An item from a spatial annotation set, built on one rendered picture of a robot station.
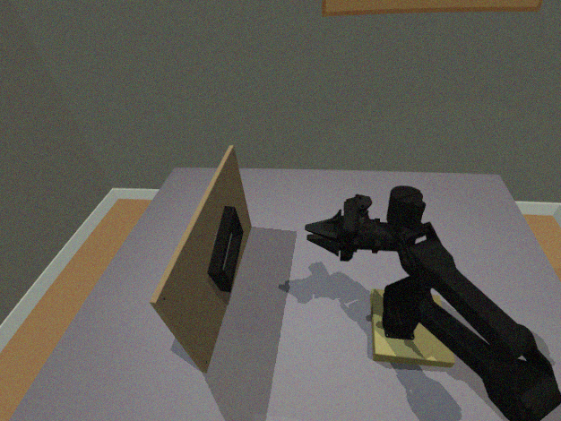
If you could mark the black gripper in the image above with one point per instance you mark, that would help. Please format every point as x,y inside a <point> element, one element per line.
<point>345,234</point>

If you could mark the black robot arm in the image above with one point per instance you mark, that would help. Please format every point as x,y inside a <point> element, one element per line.
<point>522,390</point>

